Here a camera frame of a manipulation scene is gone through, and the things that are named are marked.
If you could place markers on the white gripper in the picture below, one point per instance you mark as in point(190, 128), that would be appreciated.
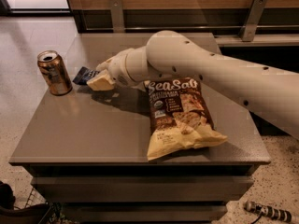
point(119, 68)

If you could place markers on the blue rxbar blueberry bar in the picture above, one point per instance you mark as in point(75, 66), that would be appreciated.
point(84, 75)

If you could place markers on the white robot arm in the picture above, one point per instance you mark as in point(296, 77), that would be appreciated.
point(268, 92)

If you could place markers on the orange soda can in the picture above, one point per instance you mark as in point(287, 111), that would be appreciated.
point(52, 68)

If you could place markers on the grey drawer cabinet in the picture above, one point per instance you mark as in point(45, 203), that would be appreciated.
point(88, 151)

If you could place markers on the sea salt chips bag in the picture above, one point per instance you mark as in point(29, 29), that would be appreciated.
point(179, 118)

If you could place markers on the left metal bracket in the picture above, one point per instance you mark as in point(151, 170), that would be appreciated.
point(116, 11)

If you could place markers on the metal bracket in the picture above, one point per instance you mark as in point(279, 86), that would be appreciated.
point(250, 25)
point(116, 11)

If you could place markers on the dark bag with wire basket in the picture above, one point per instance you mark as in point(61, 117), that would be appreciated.
point(42, 213)

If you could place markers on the right metal bracket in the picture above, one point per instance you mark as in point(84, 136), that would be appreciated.
point(250, 25)

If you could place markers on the black white striped cable connector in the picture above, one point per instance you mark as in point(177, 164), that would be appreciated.
point(271, 212)

